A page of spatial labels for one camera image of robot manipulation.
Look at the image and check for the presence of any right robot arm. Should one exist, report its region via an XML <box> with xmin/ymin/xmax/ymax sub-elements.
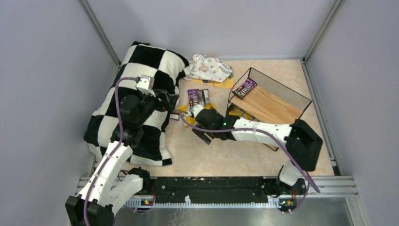
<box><xmin>190</xmin><ymin>105</ymin><xmax>323</xmax><ymax>193</ymax></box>

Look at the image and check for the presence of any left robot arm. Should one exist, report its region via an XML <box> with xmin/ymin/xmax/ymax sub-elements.
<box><xmin>65</xmin><ymin>89</ymin><xmax>179</xmax><ymax>226</ymax></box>

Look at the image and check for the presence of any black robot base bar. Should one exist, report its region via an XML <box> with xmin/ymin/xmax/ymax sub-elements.
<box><xmin>136</xmin><ymin>177</ymin><xmax>306</xmax><ymax>203</ymax></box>

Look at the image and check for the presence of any yellow M&M bags lower shelf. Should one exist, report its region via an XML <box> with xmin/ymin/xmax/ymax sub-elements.
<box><xmin>227</xmin><ymin>105</ymin><xmax>257</xmax><ymax>121</ymax></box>

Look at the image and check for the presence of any purple M&M bag on shelf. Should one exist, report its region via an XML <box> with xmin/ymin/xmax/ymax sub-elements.
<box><xmin>232</xmin><ymin>77</ymin><xmax>258</xmax><ymax>99</ymax></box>

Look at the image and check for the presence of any yellow M&M bag on table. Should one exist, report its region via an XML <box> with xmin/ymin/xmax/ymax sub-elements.
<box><xmin>178</xmin><ymin>103</ymin><xmax>215</xmax><ymax>125</ymax></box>

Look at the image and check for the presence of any purple M&M bag on table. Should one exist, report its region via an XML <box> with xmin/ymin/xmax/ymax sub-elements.
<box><xmin>187</xmin><ymin>89</ymin><xmax>200</xmax><ymax>108</ymax></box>

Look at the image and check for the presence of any brown M&M bag on table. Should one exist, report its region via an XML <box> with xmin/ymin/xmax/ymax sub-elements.
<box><xmin>198</xmin><ymin>89</ymin><xmax>211</xmax><ymax>106</ymax></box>

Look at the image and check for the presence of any black white checkered pillow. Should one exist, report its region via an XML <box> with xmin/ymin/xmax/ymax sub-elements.
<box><xmin>83</xmin><ymin>41</ymin><xmax>189</xmax><ymax>166</ymax></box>

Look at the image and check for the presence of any yellow cloth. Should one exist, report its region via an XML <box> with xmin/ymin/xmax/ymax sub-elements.
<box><xmin>191</xmin><ymin>78</ymin><xmax>234</xmax><ymax>89</ymax></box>

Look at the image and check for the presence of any floral white cloth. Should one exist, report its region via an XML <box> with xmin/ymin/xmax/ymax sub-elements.
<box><xmin>184</xmin><ymin>54</ymin><xmax>233</xmax><ymax>83</ymax></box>

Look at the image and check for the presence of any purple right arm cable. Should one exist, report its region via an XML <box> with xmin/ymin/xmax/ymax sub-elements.
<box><xmin>180</xmin><ymin>112</ymin><xmax>321</xmax><ymax>194</ymax></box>

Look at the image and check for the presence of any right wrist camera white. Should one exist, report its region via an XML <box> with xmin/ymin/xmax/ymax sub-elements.
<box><xmin>191</xmin><ymin>104</ymin><xmax>205</xmax><ymax>118</ymax></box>

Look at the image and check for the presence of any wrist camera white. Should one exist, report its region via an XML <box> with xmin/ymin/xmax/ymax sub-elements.
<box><xmin>191</xmin><ymin>104</ymin><xmax>205</xmax><ymax>118</ymax></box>
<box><xmin>136</xmin><ymin>75</ymin><xmax>156</xmax><ymax>97</ymax></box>

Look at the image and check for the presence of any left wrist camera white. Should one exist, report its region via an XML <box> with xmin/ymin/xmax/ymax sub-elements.
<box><xmin>136</xmin><ymin>75</ymin><xmax>156</xmax><ymax>97</ymax></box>

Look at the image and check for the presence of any black wire wooden shelf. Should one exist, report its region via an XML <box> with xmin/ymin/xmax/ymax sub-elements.
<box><xmin>225</xmin><ymin>67</ymin><xmax>312</xmax><ymax>152</ymax></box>

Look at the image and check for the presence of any white toothed rail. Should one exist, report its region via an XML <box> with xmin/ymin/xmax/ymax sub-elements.
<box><xmin>124</xmin><ymin>196</ymin><xmax>282</xmax><ymax>209</ymax></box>

